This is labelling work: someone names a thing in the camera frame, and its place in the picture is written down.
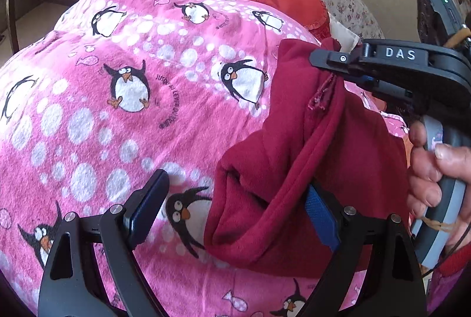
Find dark red fleece garment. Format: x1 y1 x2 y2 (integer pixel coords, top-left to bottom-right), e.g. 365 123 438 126
204 39 409 279

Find person's right hand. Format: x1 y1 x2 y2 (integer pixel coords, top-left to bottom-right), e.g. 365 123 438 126
406 122 470 245

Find white small pillow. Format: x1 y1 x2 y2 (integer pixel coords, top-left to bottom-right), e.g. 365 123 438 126
328 13 361 53

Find pink penguin blanket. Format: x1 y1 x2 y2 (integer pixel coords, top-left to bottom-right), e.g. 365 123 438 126
0 0 410 317

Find black camera box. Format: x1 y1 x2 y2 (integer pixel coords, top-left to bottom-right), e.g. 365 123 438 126
417 0 465 46

